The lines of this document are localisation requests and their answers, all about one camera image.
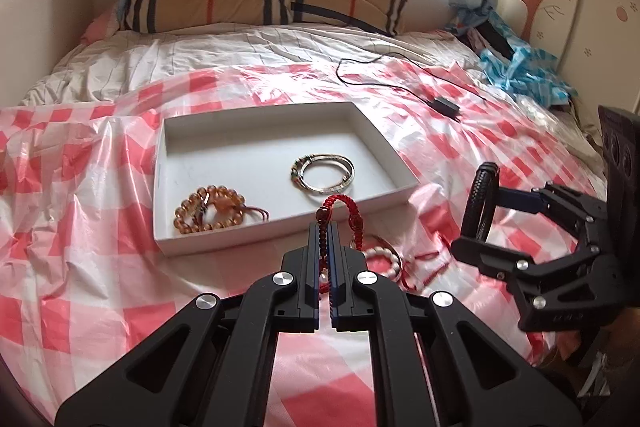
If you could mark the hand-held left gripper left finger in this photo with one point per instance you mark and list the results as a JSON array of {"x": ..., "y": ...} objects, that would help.
[{"x": 305, "y": 267}]

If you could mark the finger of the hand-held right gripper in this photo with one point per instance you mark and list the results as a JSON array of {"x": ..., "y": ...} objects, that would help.
[
  {"x": 517, "y": 200},
  {"x": 485, "y": 252}
]

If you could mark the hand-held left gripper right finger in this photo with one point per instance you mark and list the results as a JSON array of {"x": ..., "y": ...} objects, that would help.
[{"x": 346, "y": 272}]

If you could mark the white cardboard box tray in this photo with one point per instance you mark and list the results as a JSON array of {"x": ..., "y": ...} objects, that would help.
[{"x": 240, "y": 147}]

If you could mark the blue checked plastic sheet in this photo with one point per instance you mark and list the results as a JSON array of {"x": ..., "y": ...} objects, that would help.
[{"x": 525, "y": 74}]

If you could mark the red checked plastic sheet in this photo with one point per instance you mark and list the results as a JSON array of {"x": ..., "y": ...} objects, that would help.
[{"x": 100, "y": 207}]

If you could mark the pink pillow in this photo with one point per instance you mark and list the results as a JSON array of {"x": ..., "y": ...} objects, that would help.
[{"x": 100, "y": 29}]

